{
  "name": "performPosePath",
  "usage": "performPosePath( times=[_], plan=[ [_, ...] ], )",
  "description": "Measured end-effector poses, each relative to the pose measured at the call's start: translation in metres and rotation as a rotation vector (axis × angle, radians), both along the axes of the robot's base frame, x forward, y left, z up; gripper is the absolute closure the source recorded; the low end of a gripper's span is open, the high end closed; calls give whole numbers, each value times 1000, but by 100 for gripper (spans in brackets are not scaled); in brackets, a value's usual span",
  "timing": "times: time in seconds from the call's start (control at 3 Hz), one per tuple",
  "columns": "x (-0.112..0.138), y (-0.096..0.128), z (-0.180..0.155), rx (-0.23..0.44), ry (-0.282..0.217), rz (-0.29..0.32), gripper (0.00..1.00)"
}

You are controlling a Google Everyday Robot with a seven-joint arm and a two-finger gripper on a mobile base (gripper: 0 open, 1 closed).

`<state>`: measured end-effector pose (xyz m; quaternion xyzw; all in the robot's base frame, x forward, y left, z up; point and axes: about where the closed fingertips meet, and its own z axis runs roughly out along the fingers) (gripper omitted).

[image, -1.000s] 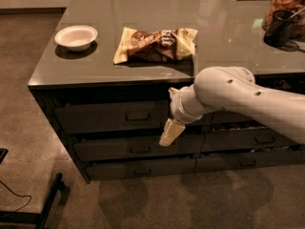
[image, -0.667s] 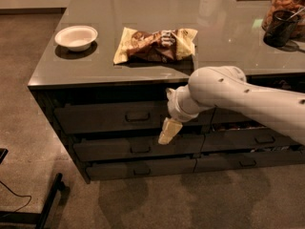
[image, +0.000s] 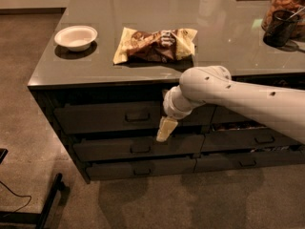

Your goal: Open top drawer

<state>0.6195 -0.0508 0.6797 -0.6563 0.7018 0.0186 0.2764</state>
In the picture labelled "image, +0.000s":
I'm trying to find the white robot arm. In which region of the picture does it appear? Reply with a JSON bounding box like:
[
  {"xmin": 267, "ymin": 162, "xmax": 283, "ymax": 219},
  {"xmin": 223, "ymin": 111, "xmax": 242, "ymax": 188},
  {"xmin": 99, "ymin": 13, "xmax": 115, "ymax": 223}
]
[{"xmin": 156, "ymin": 66, "xmax": 305, "ymax": 144}]

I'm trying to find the black cable on floor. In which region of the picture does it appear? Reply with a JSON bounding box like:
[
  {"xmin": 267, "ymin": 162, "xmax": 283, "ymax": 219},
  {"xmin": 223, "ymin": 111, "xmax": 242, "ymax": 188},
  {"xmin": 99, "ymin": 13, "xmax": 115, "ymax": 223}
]
[{"xmin": 0, "ymin": 179, "xmax": 32, "ymax": 214}]

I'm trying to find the yellow brown snack bag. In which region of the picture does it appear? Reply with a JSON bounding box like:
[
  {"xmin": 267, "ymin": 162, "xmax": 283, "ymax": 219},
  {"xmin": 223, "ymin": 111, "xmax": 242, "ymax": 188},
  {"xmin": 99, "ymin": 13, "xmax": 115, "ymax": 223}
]
[{"xmin": 113, "ymin": 28, "xmax": 197, "ymax": 64}]

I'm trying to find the dark cabinet counter unit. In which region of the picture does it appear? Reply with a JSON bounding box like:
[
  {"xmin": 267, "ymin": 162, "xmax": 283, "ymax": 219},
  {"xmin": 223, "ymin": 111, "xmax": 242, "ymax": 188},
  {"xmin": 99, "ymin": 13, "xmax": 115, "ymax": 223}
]
[{"xmin": 29, "ymin": 0, "xmax": 304, "ymax": 181}]

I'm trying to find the black mesh cup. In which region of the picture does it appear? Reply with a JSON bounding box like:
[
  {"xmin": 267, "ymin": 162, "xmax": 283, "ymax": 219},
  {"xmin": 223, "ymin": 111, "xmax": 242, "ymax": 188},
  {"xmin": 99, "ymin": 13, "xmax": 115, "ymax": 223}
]
[{"xmin": 263, "ymin": 10, "xmax": 300, "ymax": 48}]

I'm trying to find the glass jar of snacks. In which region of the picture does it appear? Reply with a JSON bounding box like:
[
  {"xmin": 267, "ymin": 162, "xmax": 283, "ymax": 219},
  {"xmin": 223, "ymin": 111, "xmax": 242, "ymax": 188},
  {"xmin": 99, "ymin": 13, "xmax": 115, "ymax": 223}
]
[{"xmin": 261, "ymin": 0, "xmax": 305, "ymax": 41}]

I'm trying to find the black metal stand base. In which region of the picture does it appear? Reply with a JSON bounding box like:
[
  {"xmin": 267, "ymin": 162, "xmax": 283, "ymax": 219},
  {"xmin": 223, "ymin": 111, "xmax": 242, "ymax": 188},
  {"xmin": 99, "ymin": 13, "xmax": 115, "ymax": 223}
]
[{"xmin": 0, "ymin": 148, "xmax": 67, "ymax": 229}]

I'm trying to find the white paper bowl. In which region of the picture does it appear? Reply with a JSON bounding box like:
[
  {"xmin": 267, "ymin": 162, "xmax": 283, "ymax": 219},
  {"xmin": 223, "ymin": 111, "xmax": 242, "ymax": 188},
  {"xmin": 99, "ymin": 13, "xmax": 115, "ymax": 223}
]
[{"xmin": 54, "ymin": 26, "xmax": 97, "ymax": 52}]

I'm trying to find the white gripper wrist block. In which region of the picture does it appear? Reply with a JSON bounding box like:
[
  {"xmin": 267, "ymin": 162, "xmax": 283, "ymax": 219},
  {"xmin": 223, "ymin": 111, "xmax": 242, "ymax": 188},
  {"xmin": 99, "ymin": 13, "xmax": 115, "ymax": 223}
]
[{"xmin": 156, "ymin": 86, "xmax": 203, "ymax": 142}]

